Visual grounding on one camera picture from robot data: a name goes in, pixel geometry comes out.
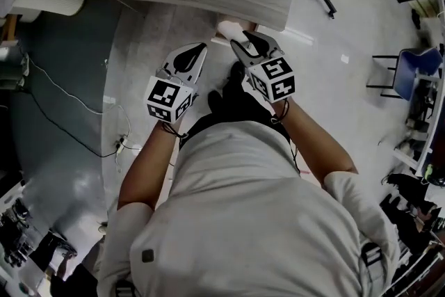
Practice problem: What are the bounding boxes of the person's black trousers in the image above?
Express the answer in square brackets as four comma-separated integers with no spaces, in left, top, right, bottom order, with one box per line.
[186,79,292,141]

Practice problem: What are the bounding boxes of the person's right forearm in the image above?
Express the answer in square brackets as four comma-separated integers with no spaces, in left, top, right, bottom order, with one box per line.
[272,97,359,191]

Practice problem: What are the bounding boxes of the black harness buckle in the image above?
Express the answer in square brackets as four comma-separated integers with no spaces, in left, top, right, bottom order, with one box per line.
[114,279,136,297]
[360,246,384,269]

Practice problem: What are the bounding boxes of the black wrist cord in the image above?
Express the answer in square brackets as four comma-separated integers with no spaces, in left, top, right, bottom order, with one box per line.
[161,121,191,141]
[270,98,291,127]

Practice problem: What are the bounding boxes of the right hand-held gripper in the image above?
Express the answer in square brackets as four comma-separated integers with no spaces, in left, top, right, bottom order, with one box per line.
[229,30,297,104]

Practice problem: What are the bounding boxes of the white cable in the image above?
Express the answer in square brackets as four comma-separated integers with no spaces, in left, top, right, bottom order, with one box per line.
[19,51,131,144]

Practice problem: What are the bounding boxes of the person's black shoe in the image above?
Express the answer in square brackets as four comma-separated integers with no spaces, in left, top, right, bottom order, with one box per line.
[207,90,224,113]
[229,60,247,85]

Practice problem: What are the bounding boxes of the person's white shirt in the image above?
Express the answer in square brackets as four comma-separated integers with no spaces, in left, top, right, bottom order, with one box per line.
[97,120,401,297]

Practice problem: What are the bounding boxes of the person's black left shoe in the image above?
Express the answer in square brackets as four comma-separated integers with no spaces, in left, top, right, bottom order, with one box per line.
[207,90,224,113]

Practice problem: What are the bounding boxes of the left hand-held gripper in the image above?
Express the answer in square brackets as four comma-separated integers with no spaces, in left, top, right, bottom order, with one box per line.
[145,42,209,125]

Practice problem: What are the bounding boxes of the person's left forearm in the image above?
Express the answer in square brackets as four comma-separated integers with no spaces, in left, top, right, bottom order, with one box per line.
[117,120,182,211]

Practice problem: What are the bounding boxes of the long white desk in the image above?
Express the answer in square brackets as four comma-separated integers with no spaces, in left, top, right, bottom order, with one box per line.
[391,0,445,186]

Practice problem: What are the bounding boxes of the blue chair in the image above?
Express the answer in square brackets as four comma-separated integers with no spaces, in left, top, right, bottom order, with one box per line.
[366,46,445,102]

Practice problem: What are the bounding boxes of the person's black right shoe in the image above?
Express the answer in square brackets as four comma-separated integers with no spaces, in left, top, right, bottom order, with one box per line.
[229,60,247,85]

